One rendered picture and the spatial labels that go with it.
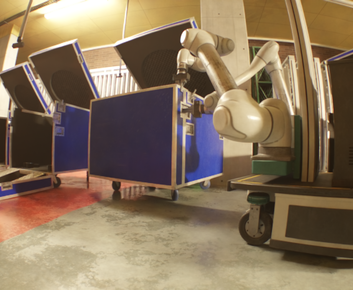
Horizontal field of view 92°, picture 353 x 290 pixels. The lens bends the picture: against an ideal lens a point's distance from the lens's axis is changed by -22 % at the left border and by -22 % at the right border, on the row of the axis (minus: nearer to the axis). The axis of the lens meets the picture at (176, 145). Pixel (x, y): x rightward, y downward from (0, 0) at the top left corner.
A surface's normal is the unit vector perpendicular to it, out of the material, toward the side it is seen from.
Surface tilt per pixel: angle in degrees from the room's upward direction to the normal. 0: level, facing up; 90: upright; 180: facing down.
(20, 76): 136
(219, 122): 95
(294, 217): 90
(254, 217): 90
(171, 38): 142
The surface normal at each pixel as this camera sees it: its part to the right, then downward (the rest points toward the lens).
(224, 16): -0.15, -0.02
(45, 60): -0.17, 0.73
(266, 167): -0.66, -0.03
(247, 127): 0.20, 0.37
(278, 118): 0.34, -0.11
